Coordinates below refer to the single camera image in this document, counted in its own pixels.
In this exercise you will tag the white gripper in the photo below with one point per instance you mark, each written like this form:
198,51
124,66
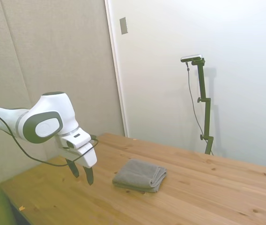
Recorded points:
89,157

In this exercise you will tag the grey towel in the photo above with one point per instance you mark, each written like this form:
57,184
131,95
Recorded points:
137,173

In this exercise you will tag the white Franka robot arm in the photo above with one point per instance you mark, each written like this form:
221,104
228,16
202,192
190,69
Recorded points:
46,110

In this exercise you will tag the small orange scrap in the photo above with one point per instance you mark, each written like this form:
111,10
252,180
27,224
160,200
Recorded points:
21,207

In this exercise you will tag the white door frame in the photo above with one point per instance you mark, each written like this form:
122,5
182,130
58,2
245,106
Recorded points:
116,70

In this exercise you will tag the black camera stand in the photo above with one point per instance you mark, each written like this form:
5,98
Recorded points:
207,112

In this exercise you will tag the grey wall plate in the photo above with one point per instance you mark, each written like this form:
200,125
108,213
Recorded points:
123,25

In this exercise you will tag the silver exterior camera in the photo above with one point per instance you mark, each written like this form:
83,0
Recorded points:
191,58

